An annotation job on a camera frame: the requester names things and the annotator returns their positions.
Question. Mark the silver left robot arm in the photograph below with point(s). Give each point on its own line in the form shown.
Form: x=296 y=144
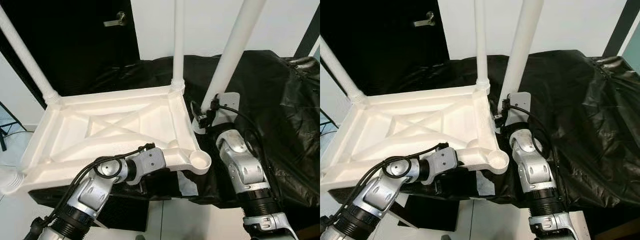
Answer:
x=385 y=192
x=87 y=192

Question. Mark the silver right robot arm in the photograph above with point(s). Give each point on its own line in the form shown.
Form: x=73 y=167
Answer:
x=245 y=170
x=535 y=170

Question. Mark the white tape patch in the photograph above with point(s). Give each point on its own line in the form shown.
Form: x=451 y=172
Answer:
x=485 y=184

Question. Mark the black plastic cover sheet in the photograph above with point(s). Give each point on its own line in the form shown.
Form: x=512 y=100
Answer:
x=600 y=125
x=290 y=125

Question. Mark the black metal stand leg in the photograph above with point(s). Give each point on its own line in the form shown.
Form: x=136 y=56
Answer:
x=326 y=117
x=10 y=115

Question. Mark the black box under table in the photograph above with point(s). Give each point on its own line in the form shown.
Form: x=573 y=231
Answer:
x=120 y=212
x=425 y=212

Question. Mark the black door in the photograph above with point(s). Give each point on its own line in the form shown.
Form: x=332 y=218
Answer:
x=390 y=45
x=80 y=45

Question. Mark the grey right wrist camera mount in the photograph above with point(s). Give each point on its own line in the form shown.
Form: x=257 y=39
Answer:
x=520 y=107
x=227 y=107

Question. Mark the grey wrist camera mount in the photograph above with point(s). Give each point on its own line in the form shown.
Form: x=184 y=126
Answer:
x=151 y=160
x=227 y=107
x=445 y=160
x=520 y=107

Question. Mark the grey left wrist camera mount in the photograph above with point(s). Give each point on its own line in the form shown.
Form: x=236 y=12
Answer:
x=151 y=160
x=445 y=160

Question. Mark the black wall post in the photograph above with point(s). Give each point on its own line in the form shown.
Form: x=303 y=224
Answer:
x=307 y=35
x=620 y=25

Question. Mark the teal glass wall panel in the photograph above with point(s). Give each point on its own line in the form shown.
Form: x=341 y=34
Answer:
x=632 y=45

